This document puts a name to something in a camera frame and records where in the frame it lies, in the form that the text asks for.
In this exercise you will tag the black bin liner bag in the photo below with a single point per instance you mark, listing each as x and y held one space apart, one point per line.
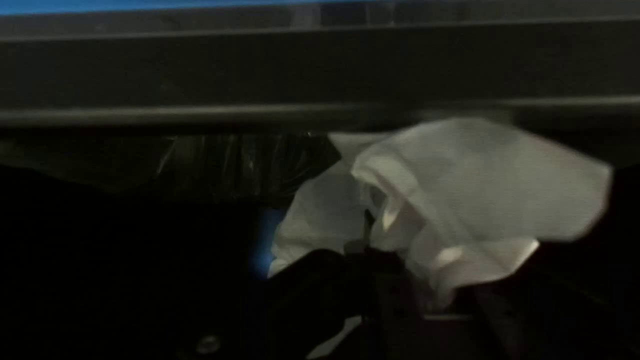
245 166

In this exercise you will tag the white paper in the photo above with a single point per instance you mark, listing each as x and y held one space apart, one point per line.
461 200

